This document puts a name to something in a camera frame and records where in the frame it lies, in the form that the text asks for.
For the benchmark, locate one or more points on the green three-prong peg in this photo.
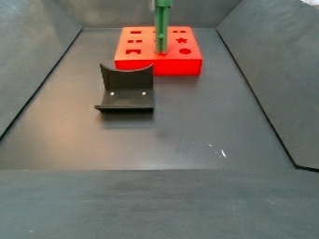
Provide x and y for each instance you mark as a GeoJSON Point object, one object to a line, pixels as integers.
{"type": "Point", "coordinates": [160, 7]}

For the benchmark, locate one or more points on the red shape-sorter block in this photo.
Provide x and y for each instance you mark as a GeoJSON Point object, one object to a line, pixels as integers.
{"type": "Point", "coordinates": [136, 51]}

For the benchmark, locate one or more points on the black curved holder bracket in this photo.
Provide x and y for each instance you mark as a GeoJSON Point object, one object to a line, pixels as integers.
{"type": "Point", "coordinates": [128, 89]}

